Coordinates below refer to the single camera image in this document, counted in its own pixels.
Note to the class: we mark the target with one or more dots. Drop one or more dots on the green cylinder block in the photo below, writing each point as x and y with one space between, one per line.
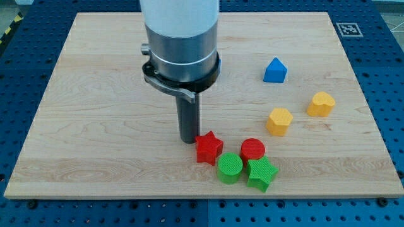
229 168

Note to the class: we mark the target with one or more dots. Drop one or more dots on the red star block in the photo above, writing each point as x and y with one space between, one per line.
208 148

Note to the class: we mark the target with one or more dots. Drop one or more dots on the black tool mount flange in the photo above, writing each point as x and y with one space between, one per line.
184 90

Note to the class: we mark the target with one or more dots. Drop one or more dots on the yellow heart block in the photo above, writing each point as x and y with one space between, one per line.
321 105

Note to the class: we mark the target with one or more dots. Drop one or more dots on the blue pentagon house block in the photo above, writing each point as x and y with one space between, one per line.
275 72

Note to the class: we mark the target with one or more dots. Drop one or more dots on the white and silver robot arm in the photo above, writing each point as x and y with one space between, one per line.
183 56

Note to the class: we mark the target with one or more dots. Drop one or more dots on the green star block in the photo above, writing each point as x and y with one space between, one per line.
261 173

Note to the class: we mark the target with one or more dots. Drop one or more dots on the yellow hexagon block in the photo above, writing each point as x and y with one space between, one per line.
279 121

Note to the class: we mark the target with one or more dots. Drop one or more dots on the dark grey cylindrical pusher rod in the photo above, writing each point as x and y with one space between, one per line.
188 118

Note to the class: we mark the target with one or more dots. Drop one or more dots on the red cylinder block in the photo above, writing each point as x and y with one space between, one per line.
252 149

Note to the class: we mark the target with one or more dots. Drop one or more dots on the light wooden board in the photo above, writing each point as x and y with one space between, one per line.
101 132

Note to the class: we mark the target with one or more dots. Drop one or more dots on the white fiducial marker tag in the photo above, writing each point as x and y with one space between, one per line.
349 29

